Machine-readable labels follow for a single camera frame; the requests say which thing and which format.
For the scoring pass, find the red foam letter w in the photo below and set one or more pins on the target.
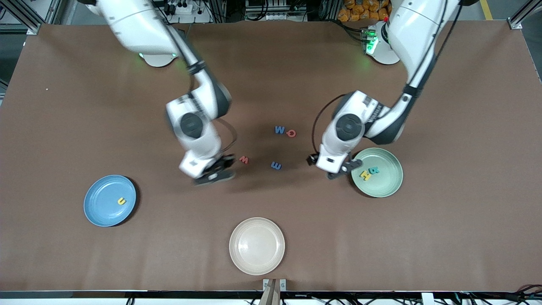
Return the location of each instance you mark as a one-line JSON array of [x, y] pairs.
[[244, 159]]

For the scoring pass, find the green plate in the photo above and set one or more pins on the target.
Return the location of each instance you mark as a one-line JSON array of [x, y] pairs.
[[381, 186]]

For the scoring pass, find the red foam letter Q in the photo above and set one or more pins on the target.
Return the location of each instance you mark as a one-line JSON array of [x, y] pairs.
[[287, 133]]

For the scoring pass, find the white power strip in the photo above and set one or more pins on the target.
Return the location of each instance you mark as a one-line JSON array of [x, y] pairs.
[[183, 7]]

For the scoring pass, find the orange bags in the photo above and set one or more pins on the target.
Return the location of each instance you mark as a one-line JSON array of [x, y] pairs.
[[360, 12]]

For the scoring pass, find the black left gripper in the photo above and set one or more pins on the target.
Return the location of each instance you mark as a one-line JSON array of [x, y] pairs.
[[313, 159]]

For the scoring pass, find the aluminium frame profile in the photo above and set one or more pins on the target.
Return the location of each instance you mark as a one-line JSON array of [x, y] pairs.
[[517, 24], [34, 29]]

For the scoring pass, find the grey metal bracket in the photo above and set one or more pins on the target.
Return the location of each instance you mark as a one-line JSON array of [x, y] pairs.
[[265, 284]]

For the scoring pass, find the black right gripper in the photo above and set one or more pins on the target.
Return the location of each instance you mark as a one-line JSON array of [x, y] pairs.
[[225, 161]]

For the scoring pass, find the grey electronics box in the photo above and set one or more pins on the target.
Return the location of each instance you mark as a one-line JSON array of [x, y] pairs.
[[275, 8]]

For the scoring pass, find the yellow foam letter H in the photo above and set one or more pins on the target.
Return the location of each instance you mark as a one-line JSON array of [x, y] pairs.
[[365, 174]]

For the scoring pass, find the blue foam capital M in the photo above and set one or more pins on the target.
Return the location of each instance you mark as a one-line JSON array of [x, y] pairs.
[[280, 129]]

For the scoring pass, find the teal foam letter R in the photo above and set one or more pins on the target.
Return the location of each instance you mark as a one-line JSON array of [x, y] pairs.
[[374, 170]]

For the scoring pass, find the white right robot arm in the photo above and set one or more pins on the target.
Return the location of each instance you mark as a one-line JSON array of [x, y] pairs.
[[139, 21]]

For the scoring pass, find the blue foam lowercase m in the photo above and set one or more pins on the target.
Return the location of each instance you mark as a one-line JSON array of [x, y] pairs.
[[276, 165]]

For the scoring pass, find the yellow foam letter u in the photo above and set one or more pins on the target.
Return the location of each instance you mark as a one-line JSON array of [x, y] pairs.
[[123, 203]]

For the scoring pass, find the blue plate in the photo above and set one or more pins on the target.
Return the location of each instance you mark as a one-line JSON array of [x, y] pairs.
[[106, 207]]

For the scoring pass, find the beige plate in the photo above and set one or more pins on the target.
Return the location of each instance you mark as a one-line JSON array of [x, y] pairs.
[[257, 245]]

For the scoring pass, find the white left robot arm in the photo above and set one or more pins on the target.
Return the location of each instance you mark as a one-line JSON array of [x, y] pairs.
[[419, 29]]

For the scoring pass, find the black table edge rail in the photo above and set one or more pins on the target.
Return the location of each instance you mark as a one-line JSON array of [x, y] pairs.
[[169, 294]]

